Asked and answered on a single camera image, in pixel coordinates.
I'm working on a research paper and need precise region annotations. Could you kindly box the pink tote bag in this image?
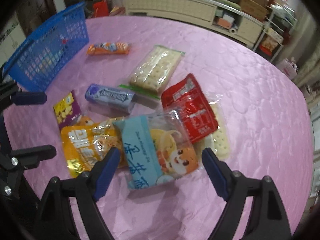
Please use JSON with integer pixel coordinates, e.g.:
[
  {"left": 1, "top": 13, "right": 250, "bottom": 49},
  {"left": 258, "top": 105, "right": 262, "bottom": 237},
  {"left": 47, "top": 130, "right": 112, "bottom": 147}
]
[{"left": 276, "top": 57, "right": 298, "bottom": 80}]

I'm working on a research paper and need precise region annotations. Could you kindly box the cream tv cabinet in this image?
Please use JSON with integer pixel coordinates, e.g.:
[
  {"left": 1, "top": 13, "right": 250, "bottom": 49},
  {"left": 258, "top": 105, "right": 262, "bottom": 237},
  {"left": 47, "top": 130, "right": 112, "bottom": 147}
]
[{"left": 125, "top": 0, "right": 264, "bottom": 49}]

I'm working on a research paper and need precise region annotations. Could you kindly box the clear soda cracker pack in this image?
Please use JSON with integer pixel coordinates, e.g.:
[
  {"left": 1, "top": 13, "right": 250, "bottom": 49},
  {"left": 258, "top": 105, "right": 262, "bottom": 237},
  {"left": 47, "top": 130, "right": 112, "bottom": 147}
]
[{"left": 193, "top": 93, "right": 231, "bottom": 163}]

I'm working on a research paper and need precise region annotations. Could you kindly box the cardboard box on cabinet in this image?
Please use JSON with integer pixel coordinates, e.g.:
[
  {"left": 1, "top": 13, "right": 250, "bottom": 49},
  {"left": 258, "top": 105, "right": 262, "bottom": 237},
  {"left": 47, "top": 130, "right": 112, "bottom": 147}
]
[{"left": 239, "top": 0, "right": 268, "bottom": 22}]

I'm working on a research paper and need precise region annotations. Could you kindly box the pink quilted tablecloth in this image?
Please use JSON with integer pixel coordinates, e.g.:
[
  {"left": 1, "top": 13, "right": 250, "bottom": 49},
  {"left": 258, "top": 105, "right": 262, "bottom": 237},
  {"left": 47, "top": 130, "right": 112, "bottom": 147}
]
[{"left": 4, "top": 16, "right": 313, "bottom": 239}]

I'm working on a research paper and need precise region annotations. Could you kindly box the red bag on floor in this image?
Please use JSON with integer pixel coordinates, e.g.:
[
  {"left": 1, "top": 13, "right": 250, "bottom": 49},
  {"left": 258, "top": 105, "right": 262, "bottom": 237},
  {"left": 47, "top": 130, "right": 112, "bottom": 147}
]
[{"left": 93, "top": 0, "right": 110, "bottom": 18}]

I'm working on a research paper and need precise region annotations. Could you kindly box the orange snack bar wrapper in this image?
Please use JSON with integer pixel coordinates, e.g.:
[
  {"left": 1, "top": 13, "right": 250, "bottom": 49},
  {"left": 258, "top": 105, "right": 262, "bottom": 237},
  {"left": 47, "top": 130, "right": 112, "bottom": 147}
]
[{"left": 86, "top": 42, "right": 131, "bottom": 55}]

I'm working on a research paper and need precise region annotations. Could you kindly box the small red snack pouch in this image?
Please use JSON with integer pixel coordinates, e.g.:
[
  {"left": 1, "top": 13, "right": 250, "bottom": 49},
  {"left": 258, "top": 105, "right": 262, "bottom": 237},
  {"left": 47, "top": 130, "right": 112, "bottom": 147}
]
[{"left": 161, "top": 74, "right": 219, "bottom": 143}]

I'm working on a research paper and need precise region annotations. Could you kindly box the purple yellow snack packet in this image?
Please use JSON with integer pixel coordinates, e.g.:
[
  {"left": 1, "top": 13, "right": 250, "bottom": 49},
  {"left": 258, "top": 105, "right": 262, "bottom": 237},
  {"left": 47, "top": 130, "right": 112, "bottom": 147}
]
[{"left": 53, "top": 90, "right": 81, "bottom": 131}]

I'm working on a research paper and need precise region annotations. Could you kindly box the orange yellow snack bag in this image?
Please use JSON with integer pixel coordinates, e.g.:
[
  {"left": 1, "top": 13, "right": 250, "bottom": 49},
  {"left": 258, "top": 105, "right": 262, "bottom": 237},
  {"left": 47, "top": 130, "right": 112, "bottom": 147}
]
[{"left": 61, "top": 117, "right": 127, "bottom": 178}]

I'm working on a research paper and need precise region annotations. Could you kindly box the blue plastic basket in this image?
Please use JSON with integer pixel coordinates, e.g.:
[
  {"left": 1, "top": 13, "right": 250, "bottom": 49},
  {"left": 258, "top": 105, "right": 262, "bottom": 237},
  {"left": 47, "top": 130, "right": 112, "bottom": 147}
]
[{"left": 3, "top": 2, "right": 89, "bottom": 92}]

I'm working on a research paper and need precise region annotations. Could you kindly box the green folded cloth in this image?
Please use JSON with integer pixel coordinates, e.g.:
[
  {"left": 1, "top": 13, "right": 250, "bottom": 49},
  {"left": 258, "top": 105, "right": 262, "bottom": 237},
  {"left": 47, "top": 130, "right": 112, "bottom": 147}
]
[{"left": 214, "top": 0, "right": 241, "bottom": 10}]

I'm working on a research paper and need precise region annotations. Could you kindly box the broom and dustpan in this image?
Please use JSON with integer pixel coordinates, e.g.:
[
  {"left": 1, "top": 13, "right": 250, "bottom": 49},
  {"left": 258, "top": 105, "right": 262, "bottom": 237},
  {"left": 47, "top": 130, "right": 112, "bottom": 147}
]
[{"left": 108, "top": 0, "right": 125, "bottom": 16}]

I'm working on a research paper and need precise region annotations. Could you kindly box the light blue pastry pack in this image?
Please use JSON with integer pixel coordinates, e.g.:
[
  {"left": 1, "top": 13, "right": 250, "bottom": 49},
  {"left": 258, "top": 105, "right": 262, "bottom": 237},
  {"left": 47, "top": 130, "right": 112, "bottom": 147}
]
[{"left": 113, "top": 109, "right": 200, "bottom": 190}]

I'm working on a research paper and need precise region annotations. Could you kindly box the green-edged cracker pack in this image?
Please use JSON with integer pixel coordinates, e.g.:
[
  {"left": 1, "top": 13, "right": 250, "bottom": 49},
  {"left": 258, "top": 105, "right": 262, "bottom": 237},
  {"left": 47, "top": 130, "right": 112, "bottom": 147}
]
[{"left": 119, "top": 45, "right": 185, "bottom": 100}]

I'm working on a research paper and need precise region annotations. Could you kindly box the blue gum pack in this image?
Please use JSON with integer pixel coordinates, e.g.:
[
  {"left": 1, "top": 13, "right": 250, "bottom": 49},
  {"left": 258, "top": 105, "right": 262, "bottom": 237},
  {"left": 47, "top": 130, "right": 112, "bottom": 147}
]
[{"left": 85, "top": 84, "right": 136, "bottom": 114}]

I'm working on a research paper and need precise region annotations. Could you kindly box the white metal shelf rack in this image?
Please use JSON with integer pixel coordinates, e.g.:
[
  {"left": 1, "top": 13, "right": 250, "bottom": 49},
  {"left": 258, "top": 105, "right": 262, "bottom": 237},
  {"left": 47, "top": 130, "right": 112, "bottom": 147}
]
[{"left": 253, "top": 0, "right": 298, "bottom": 62}]

